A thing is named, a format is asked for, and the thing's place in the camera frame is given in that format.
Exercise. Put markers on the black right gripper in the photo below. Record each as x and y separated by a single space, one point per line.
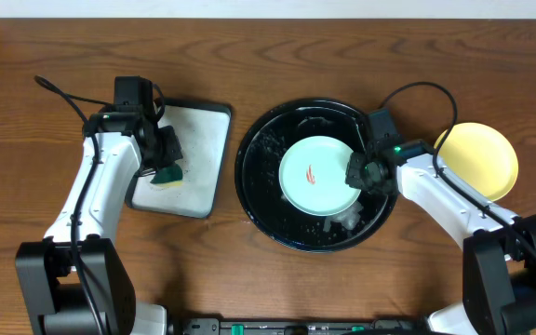
353 176

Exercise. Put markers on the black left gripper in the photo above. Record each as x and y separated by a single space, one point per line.
169 150

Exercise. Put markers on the green and yellow sponge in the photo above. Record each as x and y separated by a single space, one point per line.
167 175

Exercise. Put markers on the small mint green plate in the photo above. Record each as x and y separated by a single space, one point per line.
312 176

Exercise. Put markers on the yellow plate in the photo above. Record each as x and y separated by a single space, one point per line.
483 157

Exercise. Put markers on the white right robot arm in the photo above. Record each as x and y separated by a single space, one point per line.
498 246

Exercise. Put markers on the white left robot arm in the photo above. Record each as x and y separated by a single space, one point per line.
73 281

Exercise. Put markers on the black rectangular soap tray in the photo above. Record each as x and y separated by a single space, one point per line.
202 129

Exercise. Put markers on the black round tray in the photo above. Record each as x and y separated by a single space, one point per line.
256 175

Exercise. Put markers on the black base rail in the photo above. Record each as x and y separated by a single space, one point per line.
214 326

